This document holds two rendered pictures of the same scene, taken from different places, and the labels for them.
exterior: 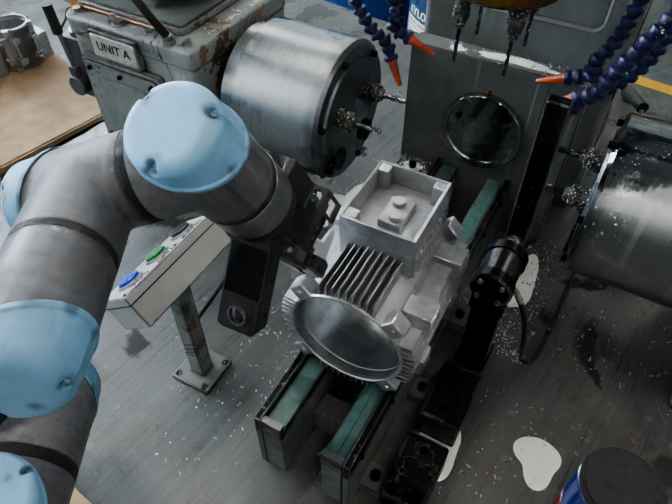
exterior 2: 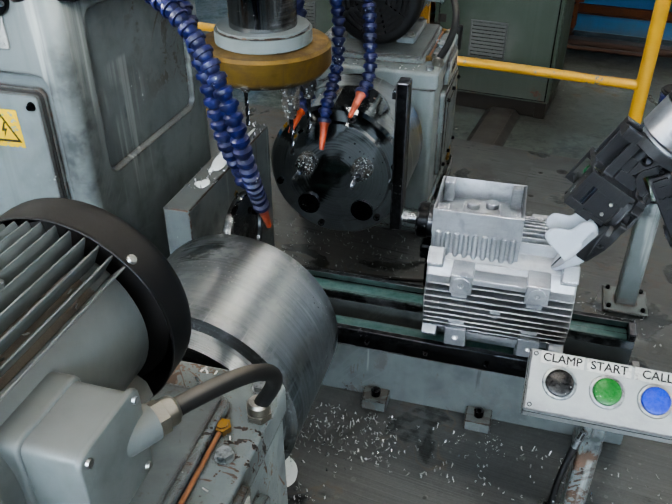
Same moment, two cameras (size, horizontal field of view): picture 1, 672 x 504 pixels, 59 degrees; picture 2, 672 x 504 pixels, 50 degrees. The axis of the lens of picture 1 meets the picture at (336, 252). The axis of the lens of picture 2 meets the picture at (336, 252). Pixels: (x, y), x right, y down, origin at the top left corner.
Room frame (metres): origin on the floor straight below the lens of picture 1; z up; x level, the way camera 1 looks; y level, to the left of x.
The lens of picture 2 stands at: (0.94, 0.73, 1.63)
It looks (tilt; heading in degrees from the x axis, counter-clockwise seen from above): 33 degrees down; 257
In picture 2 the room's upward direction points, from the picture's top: straight up
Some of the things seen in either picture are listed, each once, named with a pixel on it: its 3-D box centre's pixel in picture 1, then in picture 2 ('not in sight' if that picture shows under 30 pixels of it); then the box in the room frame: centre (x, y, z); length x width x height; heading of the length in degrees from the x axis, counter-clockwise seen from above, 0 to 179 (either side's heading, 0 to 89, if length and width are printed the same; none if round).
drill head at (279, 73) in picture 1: (282, 90); (200, 388); (0.95, 0.10, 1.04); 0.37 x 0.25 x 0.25; 61
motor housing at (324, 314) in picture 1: (378, 286); (499, 277); (0.51, -0.06, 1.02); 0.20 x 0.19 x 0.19; 152
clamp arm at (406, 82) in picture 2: (533, 182); (401, 157); (0.60, -0.26, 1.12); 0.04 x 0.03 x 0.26; 151
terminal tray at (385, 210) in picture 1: (395, 219); (479, 219); (0.55, -0.08, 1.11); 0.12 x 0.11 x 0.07; 152
